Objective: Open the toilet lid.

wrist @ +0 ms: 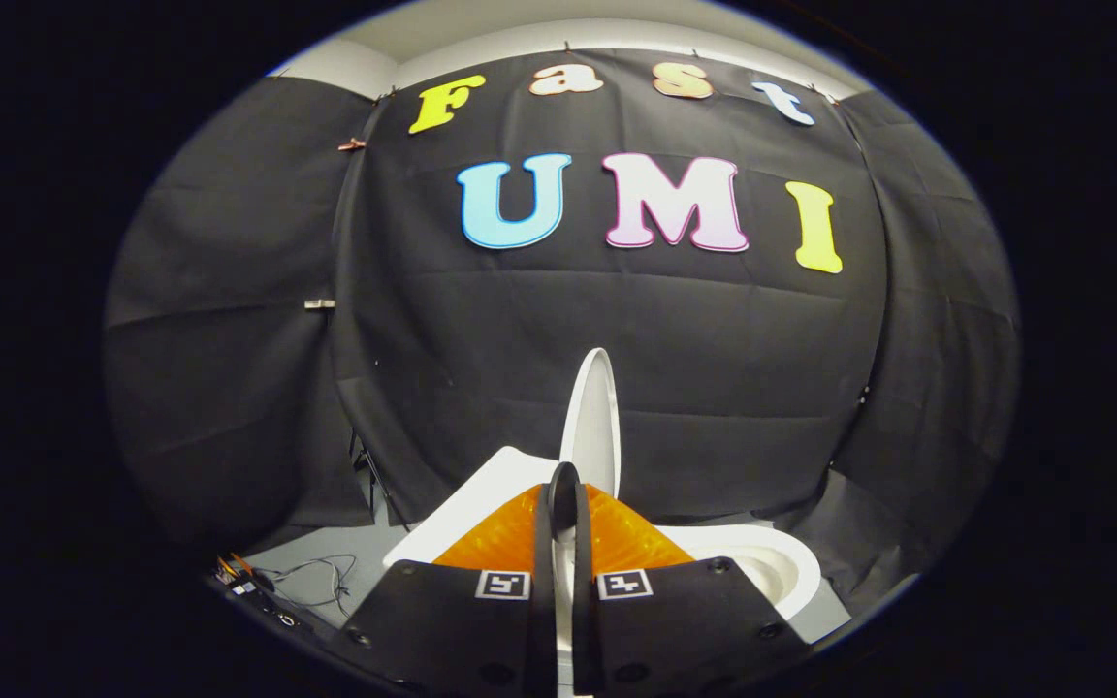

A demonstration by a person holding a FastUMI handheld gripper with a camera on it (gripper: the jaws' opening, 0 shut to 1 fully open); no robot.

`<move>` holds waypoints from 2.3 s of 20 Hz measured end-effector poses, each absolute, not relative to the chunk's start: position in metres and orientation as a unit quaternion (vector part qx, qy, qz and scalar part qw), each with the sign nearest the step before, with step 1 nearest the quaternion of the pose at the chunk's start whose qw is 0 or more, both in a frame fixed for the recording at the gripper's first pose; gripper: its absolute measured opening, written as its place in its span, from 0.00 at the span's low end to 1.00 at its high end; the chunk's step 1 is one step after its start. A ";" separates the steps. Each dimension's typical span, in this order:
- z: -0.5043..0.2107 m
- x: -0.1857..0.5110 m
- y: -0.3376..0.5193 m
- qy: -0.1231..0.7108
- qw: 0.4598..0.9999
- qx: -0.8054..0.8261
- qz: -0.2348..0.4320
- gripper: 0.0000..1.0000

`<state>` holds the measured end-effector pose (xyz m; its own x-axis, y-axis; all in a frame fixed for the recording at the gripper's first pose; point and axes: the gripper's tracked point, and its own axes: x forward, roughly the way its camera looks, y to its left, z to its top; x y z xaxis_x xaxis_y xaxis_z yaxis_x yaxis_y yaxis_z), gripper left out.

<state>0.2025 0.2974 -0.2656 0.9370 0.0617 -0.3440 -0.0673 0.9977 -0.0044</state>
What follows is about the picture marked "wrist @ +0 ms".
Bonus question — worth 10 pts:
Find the electronic device with orange wires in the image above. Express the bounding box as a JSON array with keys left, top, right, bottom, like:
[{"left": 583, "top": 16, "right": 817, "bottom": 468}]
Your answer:
[{"left": 212, "top": 555, "right": 312, "bottom": 631}]

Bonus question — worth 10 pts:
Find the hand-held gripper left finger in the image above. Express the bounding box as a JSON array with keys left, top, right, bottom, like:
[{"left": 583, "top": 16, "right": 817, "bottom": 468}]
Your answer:
[{"left": 340, "top": 480, "right": 559, "bottom": 698}]

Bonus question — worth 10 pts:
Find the black lid lifter handle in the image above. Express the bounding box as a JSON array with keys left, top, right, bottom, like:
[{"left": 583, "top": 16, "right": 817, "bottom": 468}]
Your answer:
[{"left": 545, "top": 461, "right": 592, "bottom": 544}]

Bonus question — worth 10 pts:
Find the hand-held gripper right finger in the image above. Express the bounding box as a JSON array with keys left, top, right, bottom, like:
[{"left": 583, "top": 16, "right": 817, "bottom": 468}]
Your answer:
[{"left": 573, "top": 482, "right": 812, "bottom": 698}]

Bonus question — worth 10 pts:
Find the white toilet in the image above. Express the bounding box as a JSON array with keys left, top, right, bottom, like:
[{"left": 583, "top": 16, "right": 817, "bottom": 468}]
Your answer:
[{"left": 382, "top": 446, "right": 823, "bottom": 621}]

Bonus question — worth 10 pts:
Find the black backdrop cloth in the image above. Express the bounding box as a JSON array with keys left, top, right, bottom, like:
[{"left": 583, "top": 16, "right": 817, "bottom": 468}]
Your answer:
[{"left": 103, "top": 47, "right": 1022, "bottom": 621}]

